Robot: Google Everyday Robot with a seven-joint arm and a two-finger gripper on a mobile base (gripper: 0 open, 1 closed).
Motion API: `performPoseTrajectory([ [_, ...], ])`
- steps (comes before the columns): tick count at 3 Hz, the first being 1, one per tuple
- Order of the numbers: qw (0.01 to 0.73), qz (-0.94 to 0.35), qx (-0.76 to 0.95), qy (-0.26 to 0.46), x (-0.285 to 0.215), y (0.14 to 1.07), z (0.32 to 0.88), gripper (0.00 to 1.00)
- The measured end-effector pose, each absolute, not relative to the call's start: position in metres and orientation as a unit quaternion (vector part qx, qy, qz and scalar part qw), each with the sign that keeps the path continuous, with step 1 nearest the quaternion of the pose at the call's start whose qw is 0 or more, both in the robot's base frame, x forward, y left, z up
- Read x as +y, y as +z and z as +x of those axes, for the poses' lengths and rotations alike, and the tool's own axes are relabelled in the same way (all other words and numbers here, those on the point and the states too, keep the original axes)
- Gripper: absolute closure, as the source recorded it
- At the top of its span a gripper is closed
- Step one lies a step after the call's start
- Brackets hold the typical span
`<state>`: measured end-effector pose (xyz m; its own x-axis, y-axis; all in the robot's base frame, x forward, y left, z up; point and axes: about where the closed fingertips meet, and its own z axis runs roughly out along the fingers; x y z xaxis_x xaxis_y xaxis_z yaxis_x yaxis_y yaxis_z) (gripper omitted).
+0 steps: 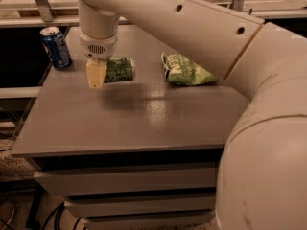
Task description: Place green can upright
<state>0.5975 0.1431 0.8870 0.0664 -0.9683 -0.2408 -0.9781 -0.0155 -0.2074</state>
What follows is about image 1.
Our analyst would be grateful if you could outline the grey drawer cabinet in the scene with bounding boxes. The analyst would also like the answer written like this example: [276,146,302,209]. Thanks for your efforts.
[12,26,248,230]

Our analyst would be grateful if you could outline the metal railing frame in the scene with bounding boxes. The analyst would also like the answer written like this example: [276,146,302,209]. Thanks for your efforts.
[0,0,307,28]

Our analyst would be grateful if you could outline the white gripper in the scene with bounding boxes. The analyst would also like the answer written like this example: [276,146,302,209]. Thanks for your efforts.
[79,31,117,89]

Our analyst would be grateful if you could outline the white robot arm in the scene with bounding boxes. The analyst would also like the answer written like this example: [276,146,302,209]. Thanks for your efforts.
[81,0,307,230]

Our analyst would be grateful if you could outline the blue soda can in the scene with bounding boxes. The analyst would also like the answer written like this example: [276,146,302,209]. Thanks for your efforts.
[40,26,72,70]

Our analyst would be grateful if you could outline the green chip bag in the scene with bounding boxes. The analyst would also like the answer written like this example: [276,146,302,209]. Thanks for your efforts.
[161,54,218,86]

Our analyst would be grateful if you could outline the green soda can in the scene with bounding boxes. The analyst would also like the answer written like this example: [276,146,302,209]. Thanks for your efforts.
[105,57,135,83]

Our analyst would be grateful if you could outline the black floor cables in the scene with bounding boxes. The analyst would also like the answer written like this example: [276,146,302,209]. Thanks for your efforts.
[0,201,84,230]

